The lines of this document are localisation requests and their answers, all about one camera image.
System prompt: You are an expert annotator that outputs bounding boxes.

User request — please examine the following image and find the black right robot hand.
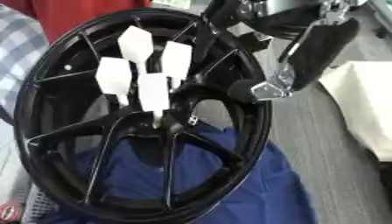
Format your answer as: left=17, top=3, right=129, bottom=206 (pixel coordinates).
left=202, top=0, right=361, bottom=104

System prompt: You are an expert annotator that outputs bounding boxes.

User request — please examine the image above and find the white pin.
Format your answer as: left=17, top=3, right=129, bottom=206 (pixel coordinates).
left=160, top=40, right=195, bottom=90
left=116, top=24, right=157, bottom=74
left=136, top=72, right=172, bottom=130
left=93, top=56, right=135, bottom=108

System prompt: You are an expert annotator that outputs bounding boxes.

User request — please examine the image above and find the black spoked wheel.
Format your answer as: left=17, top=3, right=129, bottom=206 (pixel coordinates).
left=12, top=7, right=276, bottom=224

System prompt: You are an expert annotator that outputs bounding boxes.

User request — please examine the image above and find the person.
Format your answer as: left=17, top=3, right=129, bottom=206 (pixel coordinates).
left=0, top=0, right=153, bottom=43

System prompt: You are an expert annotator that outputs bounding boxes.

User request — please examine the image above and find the blue white checked fabric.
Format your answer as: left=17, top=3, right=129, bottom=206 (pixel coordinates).
left=0, top=4, right=51, bottom=123

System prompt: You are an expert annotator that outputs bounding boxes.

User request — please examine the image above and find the red white round object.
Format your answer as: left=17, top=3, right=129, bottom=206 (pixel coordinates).
left=0, top=202, right=25, bottom=224

